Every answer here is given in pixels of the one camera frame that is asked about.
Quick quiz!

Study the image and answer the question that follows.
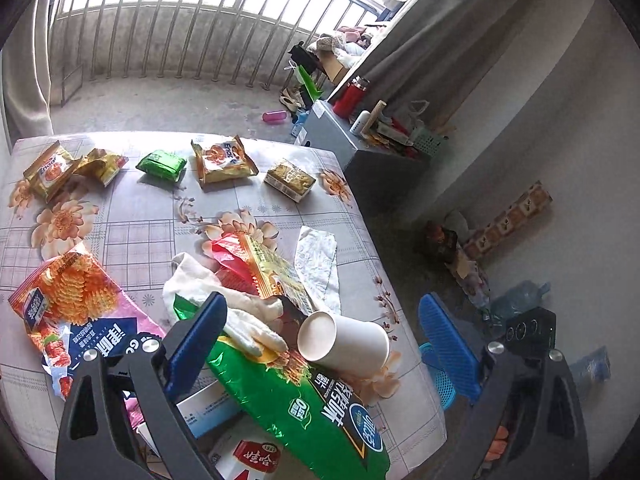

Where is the pile of clothes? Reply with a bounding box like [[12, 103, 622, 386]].
[[307, 25, 386, 58]]

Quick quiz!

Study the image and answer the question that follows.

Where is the blue and white medicine box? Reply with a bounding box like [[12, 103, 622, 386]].
[[175, 380, 246, 438]]

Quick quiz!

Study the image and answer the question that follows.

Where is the blue plastic basket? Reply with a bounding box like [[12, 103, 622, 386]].
[[419, 342, 457, 408]]

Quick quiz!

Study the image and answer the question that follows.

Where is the large green chip bag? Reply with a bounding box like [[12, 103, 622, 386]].
[[172, 294, 391, 480]]

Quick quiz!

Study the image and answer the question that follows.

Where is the white cloth glove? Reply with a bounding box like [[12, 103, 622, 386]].
[[164, 252, 289, 358]]

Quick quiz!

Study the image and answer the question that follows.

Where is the small green snack packet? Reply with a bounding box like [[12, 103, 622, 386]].
[[136, 149, 188, 183]]

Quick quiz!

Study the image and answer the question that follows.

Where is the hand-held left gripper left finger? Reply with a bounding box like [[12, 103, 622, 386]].
[[55, 291, 229, 480]]

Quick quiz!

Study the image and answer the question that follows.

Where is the pink and orange chip bag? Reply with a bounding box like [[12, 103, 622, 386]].
[[7, 241, 168, 431]]

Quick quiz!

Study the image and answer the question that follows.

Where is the green plastic basket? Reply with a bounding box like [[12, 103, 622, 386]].
[[407, 125, 448, 157]]

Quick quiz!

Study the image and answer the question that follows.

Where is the dark snack bag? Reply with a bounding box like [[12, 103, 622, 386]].
[[424, 221, 460, 263]]

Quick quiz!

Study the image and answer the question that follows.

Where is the red thermos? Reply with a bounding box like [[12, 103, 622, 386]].
[[332, 76, 370, 118]]

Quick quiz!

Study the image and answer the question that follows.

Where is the clear plastic bag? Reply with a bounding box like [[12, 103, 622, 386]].
[[570, 346, 612, 388]]

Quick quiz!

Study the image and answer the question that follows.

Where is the white tissue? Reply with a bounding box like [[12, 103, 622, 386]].
[[293, 226, 342, 316]]

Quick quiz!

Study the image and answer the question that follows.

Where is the red and gold wrapper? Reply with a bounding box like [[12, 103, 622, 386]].
[[210, 232, 321, 318]]

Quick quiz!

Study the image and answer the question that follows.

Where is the white drink bottle red label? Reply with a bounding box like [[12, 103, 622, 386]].
[[207, 432, 283, 480]]

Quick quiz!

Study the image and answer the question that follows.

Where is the metal window railing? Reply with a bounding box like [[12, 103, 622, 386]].
[[47, 0, 386, 91]]

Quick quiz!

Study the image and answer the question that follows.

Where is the white paper cup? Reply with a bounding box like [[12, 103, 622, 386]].
[[297, 311, 391, 378]]

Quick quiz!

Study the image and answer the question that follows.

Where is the gold biscuit packet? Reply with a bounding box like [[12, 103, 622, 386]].
[[191, 136, 259, 191]]

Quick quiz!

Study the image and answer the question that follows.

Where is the clear plastic water bottle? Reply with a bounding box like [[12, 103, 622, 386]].
[[482, 281, 552, 336]]

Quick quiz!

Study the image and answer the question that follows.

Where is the grey cabinet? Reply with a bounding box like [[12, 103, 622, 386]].
[[302, 99, 433, 216]]

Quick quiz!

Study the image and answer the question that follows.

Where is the crumpled gold snack packet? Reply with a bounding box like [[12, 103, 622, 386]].
[[75, 148, 130, 188]]

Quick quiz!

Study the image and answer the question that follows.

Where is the beige curtain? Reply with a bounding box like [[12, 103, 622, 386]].
[[0, 0, 56, 136]]

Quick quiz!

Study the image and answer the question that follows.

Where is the patterned cardboard box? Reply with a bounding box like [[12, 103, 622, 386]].
[[462, 181, 553, 261]]

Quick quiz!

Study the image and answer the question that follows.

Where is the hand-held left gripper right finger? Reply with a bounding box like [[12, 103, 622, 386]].
[[418, 292, 591, 480]]

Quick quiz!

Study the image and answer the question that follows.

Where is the grey curtain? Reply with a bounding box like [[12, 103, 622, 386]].
[[327, 0, 566, 126]]

